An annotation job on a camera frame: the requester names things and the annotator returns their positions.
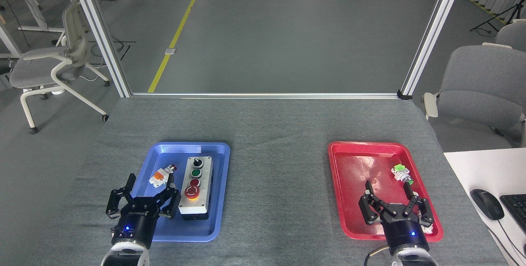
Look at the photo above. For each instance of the white desk frame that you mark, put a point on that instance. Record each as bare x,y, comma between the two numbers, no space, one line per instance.
31,3

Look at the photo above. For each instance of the silver frame rail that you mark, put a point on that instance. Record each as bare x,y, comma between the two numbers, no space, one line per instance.
263,95

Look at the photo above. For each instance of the blue plastic tray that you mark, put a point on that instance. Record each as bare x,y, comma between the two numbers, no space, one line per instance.
197,227

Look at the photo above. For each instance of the white desk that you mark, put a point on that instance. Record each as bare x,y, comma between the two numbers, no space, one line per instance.
476,167

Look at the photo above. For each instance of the red plastic tray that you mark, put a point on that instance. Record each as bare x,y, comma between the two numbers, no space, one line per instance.
353,167

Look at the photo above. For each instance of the metal floor outlet plate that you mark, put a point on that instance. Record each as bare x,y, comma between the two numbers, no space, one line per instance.
170,51

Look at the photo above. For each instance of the white mesh office chair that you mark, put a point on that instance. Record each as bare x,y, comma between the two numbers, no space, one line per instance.
35,68

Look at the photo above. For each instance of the grey upholstered chair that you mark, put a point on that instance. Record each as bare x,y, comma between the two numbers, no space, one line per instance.
481,93
513,35

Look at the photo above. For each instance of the grey four-button control box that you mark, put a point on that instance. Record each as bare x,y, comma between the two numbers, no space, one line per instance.
204,183

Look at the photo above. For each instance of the black keyboard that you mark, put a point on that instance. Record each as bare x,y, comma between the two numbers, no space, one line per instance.
517,210

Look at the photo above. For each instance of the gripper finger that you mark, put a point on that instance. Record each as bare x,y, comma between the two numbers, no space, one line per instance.
171,204
369,210
425,212
113,206

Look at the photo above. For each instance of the black computer mouse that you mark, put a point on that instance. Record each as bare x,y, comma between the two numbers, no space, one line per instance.
487,203

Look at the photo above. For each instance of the black post foot bracket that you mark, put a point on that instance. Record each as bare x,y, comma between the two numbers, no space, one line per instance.
404,94

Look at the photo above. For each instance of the black tripod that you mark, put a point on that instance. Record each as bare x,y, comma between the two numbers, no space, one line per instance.
503,14

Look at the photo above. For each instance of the green push button switch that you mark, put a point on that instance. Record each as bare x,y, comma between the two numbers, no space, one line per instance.
400,172

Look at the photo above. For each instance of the silver frame post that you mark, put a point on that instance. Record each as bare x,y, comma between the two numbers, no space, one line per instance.
100,35
433,31

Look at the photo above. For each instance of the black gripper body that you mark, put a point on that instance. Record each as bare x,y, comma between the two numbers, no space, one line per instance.
404,231
137,225

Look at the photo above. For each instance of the red push button switch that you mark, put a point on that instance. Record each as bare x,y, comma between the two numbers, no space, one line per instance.
158,179

